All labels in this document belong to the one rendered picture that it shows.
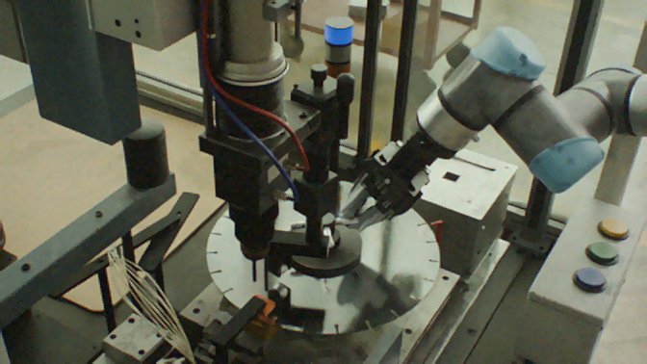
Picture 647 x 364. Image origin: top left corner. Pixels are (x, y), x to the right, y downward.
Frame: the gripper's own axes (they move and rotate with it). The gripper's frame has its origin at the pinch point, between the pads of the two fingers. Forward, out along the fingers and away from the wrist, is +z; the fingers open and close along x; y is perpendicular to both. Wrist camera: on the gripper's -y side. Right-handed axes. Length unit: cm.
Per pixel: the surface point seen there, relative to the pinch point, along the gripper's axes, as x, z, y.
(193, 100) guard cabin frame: -45, 41, -48
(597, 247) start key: 29.5, -12.7, -22.2
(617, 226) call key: 30.5, -14.7, -29.0
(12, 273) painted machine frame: -23.8, 14.8, 35.9
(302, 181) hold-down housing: -7.3, -9.0, 14.9
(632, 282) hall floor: 75, 42, -144
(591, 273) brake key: 30.4, -11.9, -15.9
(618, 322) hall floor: 76, 45, -125
